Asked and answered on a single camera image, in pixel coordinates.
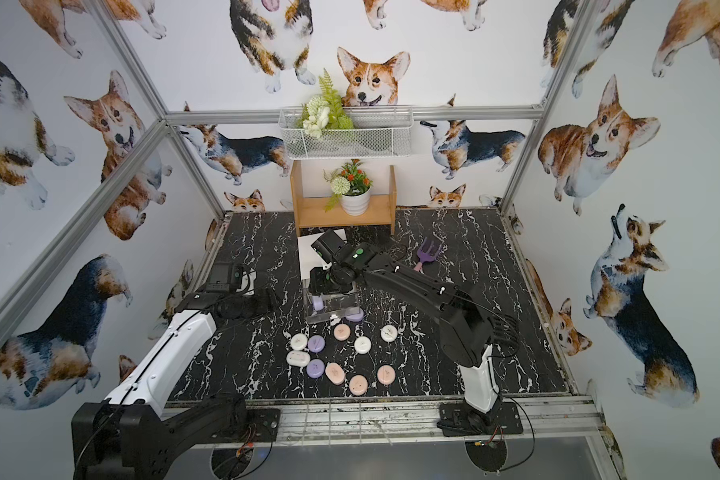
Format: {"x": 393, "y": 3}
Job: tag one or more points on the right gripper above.
{"x": 330, "y": 275}

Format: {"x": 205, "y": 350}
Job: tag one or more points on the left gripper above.
{"x": 263, "y": 300}

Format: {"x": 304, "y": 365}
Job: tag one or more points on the purple earphone case top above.
{"x": 355, "y": 317}

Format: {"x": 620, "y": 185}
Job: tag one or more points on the purple earphone case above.
{"x": 315, "y": 368}
{"x": 318, "y": 303}
{"x": 355, "y": 317}
{"x": 316, "y": 344}

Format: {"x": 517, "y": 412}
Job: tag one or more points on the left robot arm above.
{"x": 125, "y": 436}

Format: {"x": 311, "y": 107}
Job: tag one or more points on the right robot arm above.
{"x": 468, "y": 330}

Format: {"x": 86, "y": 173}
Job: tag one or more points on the white earphone case upper left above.
{"x": 299, "y": 342}

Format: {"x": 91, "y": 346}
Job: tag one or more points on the white earphone case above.
{"x": 362, "y": 345}
{"x": 299, "y": 342}
{"x": 389, "y": 333}

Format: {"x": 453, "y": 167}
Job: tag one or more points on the wooden shelf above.
{"x": 311, "y": 212}

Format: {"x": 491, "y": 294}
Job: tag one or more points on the white earphone case oval left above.
{"x": 298, "y": 359}

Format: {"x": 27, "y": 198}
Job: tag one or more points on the purple pink toy rake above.
{"x": 428, "y": 252}

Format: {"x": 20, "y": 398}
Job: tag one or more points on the pink earphone case upper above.
{"x": 341, "y": 332}

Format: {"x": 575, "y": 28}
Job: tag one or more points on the pink earphone case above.
{"x": 341, "y": 332}
{"x": 358, "y": 385}
{"x": 386, "y": 375}

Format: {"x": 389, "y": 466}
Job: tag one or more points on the white potted plant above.
{"x": 350, "y": 188}

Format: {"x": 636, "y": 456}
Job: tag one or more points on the white earphone case right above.
{"x": 389, "y": 333}

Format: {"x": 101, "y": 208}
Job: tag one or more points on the white earphone case middle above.
{"x": 362, "y": 345}

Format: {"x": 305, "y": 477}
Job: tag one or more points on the pink earphone case oval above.
{"x": 335, "y": 373}

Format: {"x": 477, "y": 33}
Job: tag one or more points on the pink earphone case right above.
{"x": 386, "y": 375}

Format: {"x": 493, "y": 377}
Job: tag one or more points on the pink earphone case bottom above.
{"x": 358, "y": 385}

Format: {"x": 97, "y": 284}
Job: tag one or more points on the green white artificial flowers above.
{"x": 324, "y": 112}

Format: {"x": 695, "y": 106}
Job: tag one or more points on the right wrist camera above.
{"x": 330, "y": 247}

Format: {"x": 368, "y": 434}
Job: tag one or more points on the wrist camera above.
{"x": 330, "y": 247}
{"x": 229, "y": 278}

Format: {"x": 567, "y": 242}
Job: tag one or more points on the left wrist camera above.
{"x": 229, "y": 278}

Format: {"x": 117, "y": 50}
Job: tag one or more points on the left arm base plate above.
{"x": 260, "y": 425}

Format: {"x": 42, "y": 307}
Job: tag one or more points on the white wire basket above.
{"x": 376, "y": 132}

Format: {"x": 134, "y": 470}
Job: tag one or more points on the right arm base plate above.
{"x": 460, "y": 419}

